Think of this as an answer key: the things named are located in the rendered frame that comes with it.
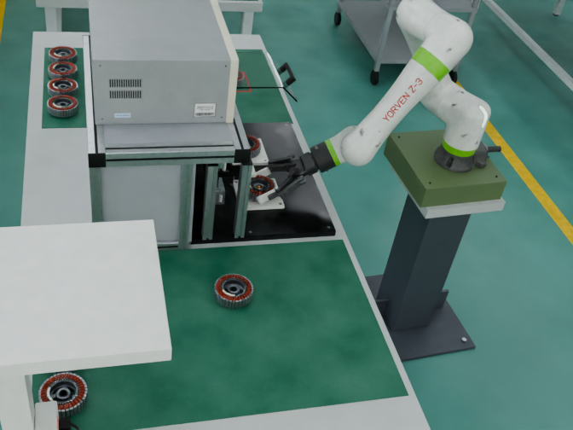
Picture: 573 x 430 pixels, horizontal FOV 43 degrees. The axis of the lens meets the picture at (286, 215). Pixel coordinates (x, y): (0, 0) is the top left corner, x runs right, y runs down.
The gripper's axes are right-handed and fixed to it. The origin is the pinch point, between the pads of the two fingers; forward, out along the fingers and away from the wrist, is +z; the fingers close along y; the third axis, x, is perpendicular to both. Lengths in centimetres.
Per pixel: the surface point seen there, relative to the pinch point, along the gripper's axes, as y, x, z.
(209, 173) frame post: -20.4, 29.6, 7.3
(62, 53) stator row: 97, 29, 56
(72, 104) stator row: 56, 28, 52
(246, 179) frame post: -19.7, 21.2, -0.9
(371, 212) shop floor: 76, -111, -32
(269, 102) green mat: 62, -13, -12
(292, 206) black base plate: -6.4, -8.2, -7.5
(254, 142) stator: 24.3, -0.7, -3.2
